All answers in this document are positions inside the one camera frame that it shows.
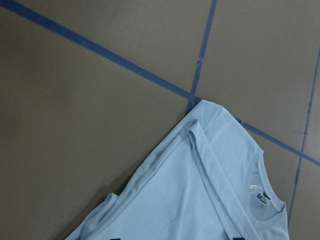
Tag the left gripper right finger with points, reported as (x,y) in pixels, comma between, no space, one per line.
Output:
(237,238)

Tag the light blue t-shirt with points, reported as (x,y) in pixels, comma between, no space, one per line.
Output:
(206,180)

